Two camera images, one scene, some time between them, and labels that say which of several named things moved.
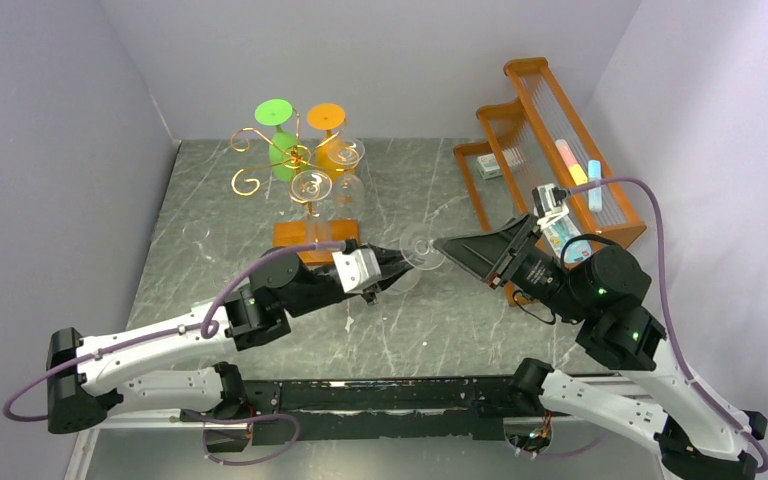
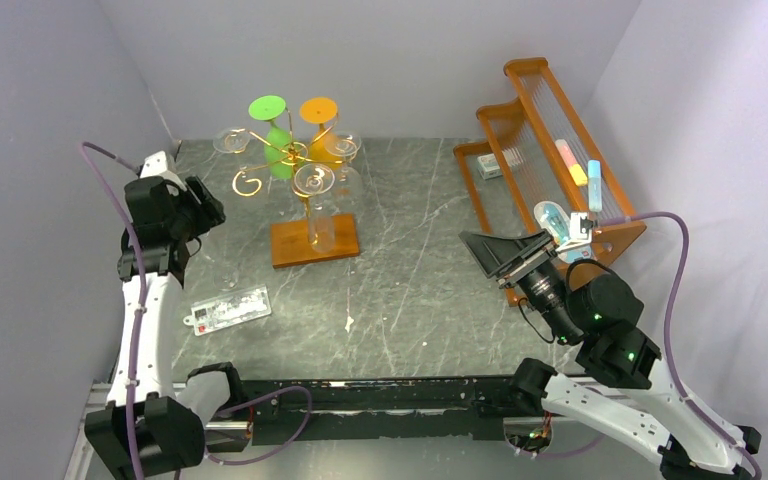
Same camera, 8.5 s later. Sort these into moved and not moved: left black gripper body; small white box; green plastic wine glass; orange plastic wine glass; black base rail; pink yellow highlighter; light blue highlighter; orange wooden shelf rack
Moved: orange plastic wine glass; left black gripper body; green plastic wine glass
Not moved: small white box; orange wooden shelf rack; black base rail; pink yellow highlighter; light blue highlighter
